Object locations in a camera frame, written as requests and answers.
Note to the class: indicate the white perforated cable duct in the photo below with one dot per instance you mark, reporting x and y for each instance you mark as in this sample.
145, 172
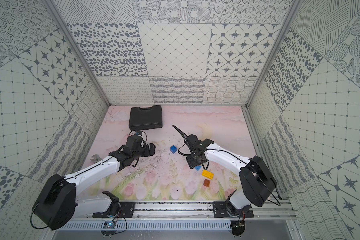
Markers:
155, 225

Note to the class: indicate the yellow lego brick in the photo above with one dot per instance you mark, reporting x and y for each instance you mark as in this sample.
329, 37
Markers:
207, 174

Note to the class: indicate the dark blue square lego brick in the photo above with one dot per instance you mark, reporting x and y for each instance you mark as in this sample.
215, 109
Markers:
173, 149

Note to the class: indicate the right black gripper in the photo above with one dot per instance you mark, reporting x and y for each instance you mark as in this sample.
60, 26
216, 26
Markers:
191, 162

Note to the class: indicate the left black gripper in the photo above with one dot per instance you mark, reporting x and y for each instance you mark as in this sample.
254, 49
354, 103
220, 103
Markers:
147, 149

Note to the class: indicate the aluminium rail frame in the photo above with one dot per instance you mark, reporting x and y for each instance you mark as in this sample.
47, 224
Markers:
171, 210

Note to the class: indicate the adjustable wrench orange handle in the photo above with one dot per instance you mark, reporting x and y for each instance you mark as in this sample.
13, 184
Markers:
95, 158

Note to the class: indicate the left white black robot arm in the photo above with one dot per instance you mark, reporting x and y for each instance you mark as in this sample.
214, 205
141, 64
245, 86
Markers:
58, 201

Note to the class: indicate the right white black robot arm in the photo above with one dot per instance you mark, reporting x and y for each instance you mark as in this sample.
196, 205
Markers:
256, 179

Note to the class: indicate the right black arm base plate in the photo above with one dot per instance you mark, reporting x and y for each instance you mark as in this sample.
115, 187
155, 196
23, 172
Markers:
225, 209

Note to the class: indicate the brown lego brick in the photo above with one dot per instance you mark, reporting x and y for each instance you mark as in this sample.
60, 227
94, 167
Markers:
206, 183

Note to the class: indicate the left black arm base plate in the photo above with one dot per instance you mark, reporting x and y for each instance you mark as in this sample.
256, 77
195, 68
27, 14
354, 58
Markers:
119, 209

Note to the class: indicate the pink floral table mat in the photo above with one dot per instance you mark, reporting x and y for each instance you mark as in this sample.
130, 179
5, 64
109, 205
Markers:
167, 176

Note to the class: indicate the black plastic tool case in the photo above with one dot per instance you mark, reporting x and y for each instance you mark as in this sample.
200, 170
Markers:
146, 118

